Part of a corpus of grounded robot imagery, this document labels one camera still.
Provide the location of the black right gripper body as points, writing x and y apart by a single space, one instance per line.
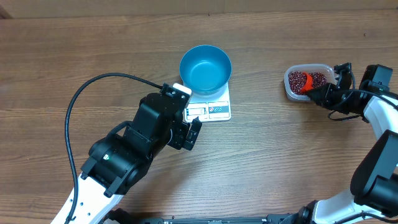
333 94

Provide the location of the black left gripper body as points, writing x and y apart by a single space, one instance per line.
178 137

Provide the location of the red scoop with blue handle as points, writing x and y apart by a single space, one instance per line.
308 84

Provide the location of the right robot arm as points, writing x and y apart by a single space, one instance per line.
373 187

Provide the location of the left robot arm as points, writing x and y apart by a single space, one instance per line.
124 156

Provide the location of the white digital kitchen scale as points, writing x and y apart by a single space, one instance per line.
209 108

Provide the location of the blue round bowl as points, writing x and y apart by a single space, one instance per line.
205 69

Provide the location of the clear plastic food container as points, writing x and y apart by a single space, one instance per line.
309 68

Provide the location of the red beans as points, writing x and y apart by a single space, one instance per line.
297 80

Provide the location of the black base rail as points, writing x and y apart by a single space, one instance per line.
120 216

